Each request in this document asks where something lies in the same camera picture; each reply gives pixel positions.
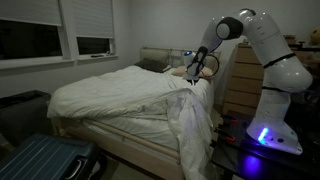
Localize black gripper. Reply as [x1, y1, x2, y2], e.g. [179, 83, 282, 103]
[184, 71, 202, 87]

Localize white duvet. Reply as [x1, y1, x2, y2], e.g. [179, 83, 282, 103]
[46, 64, 216, 180]

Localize pink pillow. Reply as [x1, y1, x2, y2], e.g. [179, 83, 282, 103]
[174, 64, 214, 80]

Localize dark grey pillow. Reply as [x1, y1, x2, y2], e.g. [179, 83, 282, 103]
[134, 58, 172, 74]

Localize beige padded headboard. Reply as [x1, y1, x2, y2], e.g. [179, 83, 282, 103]
[139, 46, 222, 73]

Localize wooden dresser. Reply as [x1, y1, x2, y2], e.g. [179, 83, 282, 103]
[221, 42, 320, 118]

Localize red black clamp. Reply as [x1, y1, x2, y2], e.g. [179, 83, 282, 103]
[213, 128, 236, 143]
[221, 114, 239, 126]

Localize white mattress sheet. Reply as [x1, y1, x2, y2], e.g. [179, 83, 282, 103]
[81, 116, 181, 153]

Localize small brown object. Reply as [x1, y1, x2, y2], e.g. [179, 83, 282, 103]
[284, 34, 298, 44]

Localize narrow window with white blind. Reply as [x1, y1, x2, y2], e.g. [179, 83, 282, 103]
[71, 0, 118, 61]

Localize black mounting bar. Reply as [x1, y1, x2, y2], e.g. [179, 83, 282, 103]
[289, 41, 320, 52]

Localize black robot table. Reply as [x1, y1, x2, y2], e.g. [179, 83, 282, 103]
[211, 111, 320, 180]

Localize yellow plush toy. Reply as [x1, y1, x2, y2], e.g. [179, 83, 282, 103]
[308, 26, 320, 46]

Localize blue hard suitcase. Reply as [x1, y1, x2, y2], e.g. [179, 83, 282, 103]
[0, 133, 108, 180]

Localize wide window with white blind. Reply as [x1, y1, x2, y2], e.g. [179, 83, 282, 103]
[0, 0, 73, 69]

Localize dark storage ottoman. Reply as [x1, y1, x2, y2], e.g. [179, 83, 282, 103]
[0, 89, 53, 148]

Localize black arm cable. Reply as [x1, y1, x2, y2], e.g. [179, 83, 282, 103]
[206, 34, 299, 93]

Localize light wooden bed frame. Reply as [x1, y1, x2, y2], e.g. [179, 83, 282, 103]
[49, 116, 188, 180]

